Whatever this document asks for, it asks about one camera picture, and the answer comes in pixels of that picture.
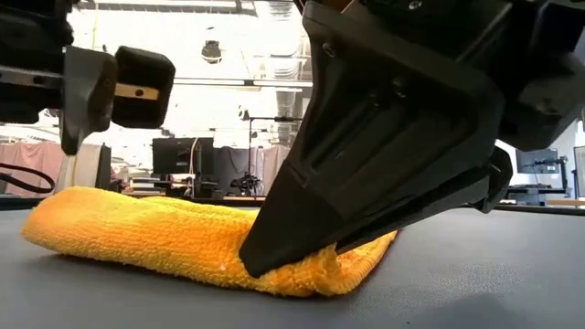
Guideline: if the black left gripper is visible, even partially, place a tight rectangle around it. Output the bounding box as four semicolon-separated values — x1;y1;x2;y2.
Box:
0;0;176;156

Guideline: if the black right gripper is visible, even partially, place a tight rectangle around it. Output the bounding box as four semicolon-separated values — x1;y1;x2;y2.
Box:
296;0;585;255

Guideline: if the orange microfibre towel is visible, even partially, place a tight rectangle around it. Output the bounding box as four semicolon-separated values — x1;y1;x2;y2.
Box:
21;185;399;299

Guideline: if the black computer monitor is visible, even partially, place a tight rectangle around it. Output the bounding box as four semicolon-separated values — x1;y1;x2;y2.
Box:
515;147;560;175
152;136;216;182

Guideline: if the pink curtain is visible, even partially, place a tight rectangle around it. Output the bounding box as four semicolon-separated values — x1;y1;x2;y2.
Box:
0;141;69;198

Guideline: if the grey-blue table mat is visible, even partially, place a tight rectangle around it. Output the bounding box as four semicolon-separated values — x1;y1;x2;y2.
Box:
0;203;585;329

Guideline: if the white curtain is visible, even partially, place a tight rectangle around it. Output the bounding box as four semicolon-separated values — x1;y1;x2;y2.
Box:
261;144;292;197

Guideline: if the ceiling light strip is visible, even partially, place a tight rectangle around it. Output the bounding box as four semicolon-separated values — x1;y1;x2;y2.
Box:
173;77;314;90

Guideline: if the small black background robot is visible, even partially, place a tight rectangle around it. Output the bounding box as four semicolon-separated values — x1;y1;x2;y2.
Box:
230;171;261;197

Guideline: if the black table frame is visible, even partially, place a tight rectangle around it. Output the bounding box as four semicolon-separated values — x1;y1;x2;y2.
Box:
0;194;585;217

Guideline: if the black cable loop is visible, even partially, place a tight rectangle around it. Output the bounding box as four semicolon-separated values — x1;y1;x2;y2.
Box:
0;163;56;195

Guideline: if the wide silver ceiling duct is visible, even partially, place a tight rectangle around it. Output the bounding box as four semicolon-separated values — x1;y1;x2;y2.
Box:
255;0;314;147

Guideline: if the black frame stand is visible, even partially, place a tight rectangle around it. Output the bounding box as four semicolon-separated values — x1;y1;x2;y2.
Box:
248;116;303;198

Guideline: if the black ceiling dome camera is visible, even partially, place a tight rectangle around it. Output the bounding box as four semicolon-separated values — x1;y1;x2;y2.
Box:
200;39;224;65

